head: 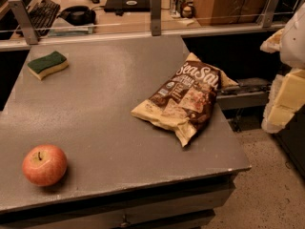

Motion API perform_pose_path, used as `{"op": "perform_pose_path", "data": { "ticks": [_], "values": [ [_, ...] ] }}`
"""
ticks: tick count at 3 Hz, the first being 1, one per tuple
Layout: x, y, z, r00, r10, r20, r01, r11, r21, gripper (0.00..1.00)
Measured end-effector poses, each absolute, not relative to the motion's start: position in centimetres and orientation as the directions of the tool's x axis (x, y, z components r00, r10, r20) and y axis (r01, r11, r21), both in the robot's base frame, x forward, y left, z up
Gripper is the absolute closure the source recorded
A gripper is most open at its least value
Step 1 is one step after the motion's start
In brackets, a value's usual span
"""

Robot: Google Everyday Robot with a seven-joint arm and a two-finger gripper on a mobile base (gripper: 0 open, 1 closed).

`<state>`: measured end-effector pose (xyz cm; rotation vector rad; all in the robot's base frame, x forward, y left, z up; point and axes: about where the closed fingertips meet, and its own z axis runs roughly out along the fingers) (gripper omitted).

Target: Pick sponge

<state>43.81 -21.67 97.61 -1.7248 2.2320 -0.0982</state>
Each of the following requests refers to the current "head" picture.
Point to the grey metal shelf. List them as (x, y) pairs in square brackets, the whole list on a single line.
[(249, 92)]

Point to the small brown round object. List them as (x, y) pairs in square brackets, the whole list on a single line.
[(187, 12)]

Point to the metal can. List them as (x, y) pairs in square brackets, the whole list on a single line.
[(176, 7)]

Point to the black laptop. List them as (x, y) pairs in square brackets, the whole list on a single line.
[(127, 5)]

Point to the right metal railing bracket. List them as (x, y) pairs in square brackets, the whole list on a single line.
[(267, 16)]

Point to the middle metal railing bracket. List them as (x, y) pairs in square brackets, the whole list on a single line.
[(155, 17)]

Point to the grey table drawer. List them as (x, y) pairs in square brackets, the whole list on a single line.
[(186, 205)]

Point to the red apple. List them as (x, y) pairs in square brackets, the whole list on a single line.
[(44, 165)]

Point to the brown sea salt chip bag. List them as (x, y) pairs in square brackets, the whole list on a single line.
[(184, 104)]

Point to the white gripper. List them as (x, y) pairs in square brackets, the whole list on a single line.
[(295, 42)]

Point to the green and yellow sponge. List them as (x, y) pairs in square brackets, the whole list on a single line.
[(48, 64)]

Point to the black keyboard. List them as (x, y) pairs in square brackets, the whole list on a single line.
[(42, 15)]

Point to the left metal railing bracket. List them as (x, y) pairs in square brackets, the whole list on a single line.
[(19, 10)]

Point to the metal railing bracket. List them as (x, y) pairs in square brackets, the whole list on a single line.
[(155, 17), (267, 16), (19, 10)]

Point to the black headphones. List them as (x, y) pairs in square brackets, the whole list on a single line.
[(78, 15)]

